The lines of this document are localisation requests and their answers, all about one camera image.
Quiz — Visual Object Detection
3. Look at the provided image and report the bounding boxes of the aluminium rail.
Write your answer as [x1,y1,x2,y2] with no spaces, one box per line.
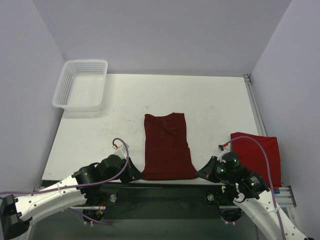
[243,74,268,137]
[27,185,297,210]

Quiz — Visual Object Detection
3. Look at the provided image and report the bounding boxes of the dark red t shirt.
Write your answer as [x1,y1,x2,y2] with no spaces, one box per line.
[142,112,197,181]

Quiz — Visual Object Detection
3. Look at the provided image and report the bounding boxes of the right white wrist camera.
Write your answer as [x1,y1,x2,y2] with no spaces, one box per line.
[217,145,230,162]

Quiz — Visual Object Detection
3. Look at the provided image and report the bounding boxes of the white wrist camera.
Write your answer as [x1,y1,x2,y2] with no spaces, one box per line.
[112,144,130,160]
[217,145,230,162]

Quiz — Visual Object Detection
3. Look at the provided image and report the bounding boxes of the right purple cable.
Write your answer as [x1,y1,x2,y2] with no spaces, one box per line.
[218,135,287,240]

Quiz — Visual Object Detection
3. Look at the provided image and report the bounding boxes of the aluminium front rail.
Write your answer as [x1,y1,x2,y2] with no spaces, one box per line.
[27,185,297,210]

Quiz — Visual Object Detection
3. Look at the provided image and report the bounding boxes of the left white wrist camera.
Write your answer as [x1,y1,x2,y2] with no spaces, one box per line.
[112,144,130,160]

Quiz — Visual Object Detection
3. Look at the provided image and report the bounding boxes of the white plastic mesh basket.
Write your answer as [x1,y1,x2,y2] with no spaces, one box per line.
[52,59,108,112]

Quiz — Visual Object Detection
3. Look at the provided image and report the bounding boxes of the aluminium right side rail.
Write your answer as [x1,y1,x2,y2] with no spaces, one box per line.
[243,74,268,137]

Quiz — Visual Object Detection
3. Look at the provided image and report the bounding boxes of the folded bright red t shirt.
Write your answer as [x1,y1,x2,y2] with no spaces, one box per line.
[230,132,282,187]

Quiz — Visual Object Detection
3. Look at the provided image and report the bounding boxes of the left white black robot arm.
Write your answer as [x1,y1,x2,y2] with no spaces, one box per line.
[0,154,144,240]

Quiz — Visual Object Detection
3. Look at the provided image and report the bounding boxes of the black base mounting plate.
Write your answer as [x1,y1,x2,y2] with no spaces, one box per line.
[75,182,244,222]

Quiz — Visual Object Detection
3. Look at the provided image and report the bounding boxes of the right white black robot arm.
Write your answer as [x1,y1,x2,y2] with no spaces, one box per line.
[196,152,309,240]

